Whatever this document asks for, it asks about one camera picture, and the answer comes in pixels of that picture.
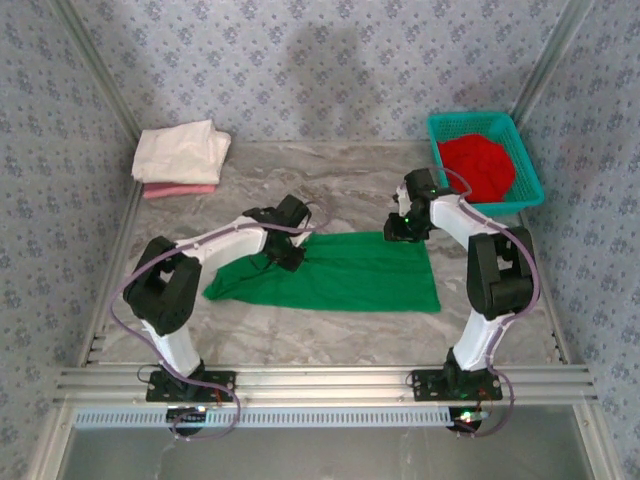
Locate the black electronics board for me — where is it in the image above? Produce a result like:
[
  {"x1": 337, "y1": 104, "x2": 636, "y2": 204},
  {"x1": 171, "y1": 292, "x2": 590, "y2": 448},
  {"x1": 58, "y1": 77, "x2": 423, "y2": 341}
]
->
[
  {"x1": 448, "y1": 407, "x2": 487, "y2": 435},
  {"x1": 166, "y1": 405, "x2": 209, "y2": 437}
]

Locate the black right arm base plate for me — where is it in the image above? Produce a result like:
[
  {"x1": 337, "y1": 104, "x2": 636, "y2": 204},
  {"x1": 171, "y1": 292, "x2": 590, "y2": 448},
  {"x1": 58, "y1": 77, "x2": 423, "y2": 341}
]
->
[{"x1": 409, "y1": 368, "x2": 504, "y2": 403}]

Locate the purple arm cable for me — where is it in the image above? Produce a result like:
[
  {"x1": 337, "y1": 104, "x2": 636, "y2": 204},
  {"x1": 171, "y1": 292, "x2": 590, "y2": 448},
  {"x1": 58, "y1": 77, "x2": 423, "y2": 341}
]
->
[
  {"x1": 109, "y1": 199, "x2": 334, "y2": 386},
  {"x1": 432, "y1": 166, "x2": 541, "y2": 374}
]

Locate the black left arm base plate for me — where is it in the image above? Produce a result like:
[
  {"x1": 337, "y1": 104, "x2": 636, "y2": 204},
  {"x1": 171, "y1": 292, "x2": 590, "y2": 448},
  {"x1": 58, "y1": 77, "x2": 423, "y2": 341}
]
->
[{"x1": 145, "y1": 370, "x2": 237, "y2": 404}]

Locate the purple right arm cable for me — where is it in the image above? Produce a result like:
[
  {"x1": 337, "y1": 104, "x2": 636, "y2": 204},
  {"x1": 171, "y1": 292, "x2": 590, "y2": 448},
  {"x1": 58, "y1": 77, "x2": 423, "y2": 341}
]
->
[{"x1": 432, "y1": 166, "x2": 541, "y2": 374}]

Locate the grey slotted cable duct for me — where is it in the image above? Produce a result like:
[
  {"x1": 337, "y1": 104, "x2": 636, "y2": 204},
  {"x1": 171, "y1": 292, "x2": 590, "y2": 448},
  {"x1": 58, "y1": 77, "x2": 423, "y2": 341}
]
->
[{"x1": 73, "y1": 405, "x2": 454, "y2": 429}]

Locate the green t-shirt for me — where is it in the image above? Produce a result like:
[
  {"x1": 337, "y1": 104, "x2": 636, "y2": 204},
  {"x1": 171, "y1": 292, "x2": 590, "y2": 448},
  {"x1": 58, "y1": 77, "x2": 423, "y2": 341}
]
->
[{"x1": 202, "y1": 230, "x2": 442, "y2": 314}]

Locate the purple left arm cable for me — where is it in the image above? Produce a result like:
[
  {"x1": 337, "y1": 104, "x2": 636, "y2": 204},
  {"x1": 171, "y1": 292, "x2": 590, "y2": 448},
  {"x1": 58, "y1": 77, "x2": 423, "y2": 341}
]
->
[{"x1": 109, "y1": 199, "x2": 334, "y2": 386}]

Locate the teal plastic basket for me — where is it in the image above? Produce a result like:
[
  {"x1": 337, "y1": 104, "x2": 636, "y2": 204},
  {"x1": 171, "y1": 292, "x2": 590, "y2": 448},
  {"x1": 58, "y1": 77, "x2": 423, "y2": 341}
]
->
[{"x1": 426, "y1": 111, "x2": 545, "y2": 218}]

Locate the folded white t-shirt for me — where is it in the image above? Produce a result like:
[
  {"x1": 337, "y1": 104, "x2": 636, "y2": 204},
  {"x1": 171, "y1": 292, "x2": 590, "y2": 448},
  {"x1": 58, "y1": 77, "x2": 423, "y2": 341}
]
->
[{"x1": 131, "y1": 119, "x2": 233, "y2": 186}]

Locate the aluminium mounting rail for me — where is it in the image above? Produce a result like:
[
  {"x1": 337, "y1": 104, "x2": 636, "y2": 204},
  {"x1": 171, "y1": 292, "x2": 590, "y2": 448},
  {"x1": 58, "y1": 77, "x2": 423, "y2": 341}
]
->
[{"x1": 53, "y1": 364, "x2": 599, "y2": 407}]

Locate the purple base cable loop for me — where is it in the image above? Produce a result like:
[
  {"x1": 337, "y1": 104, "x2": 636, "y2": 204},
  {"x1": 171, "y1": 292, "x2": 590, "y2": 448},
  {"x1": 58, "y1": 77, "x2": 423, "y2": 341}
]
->
[
  {"x1": 167, "y1": 374, "x2": 243, "y2": 442},
  {"x1": 452, "y1": 369, "x2": 518, "y2": 441}
]

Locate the red t-shirt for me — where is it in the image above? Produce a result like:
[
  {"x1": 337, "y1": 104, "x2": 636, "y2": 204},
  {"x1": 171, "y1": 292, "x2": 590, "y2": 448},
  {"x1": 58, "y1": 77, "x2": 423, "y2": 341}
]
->
[{"x1": 437, "y1": 132, "x2": 518, "y2": 204}]

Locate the aluminium frame post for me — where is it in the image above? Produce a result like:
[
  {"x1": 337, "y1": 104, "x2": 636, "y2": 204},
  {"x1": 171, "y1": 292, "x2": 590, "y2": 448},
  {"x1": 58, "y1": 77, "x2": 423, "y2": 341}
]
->
[
  {"x1": 514, "y1": 0, "x2": 596, "y2": 126},
  {"x1": 574, "y1": 404, "x2": 629, "y2": 480},
  {"x1": 49, "y1": 0, "x2": 144, "y2": 139},
  {"x1": 29, "y1": 404, "x2": 76, "y2": 480}
]

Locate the folded pink t-shirt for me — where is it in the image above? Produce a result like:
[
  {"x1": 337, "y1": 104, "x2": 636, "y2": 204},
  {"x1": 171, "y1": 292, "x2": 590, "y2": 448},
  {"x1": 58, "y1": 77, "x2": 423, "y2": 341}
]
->
[{"x1": 143, "y1": 182, "x2": 218, "y2": 201}]

